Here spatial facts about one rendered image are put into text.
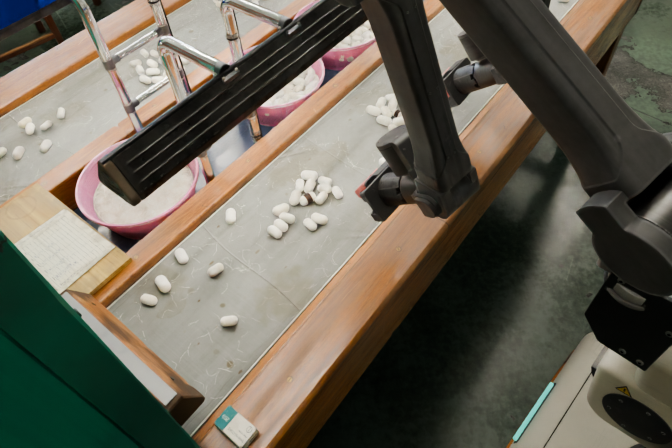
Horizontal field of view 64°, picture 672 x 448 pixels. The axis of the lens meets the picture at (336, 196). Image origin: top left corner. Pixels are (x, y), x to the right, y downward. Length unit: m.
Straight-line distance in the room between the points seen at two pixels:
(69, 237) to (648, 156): 1.01
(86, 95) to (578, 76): 1.31
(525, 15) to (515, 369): 1.43
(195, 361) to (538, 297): 1.25
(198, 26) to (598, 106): 1.38
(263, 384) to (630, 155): 0.66
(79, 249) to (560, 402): 1.14
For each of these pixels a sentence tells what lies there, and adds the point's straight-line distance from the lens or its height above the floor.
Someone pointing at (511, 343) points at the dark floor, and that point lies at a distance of 1.83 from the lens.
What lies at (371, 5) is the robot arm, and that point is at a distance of 0.59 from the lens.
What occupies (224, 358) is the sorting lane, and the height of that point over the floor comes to 0.74.
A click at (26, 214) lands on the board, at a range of 1.29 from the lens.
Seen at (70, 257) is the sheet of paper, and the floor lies 0.78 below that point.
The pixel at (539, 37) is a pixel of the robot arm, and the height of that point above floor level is 1.36.
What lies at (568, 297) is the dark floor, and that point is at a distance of 1.96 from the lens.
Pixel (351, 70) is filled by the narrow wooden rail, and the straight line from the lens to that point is 1.41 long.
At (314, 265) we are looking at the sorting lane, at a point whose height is 0.74.
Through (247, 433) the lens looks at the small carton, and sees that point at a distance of 0.89.
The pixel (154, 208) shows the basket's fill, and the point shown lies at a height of 0.73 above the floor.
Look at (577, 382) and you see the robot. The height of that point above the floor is 0.28.
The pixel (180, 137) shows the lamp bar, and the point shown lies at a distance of 0.83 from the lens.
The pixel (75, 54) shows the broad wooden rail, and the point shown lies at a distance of 1.70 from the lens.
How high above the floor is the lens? 1.62
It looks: 50 degrees down
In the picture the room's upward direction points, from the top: 5 degrees counter-clockwise
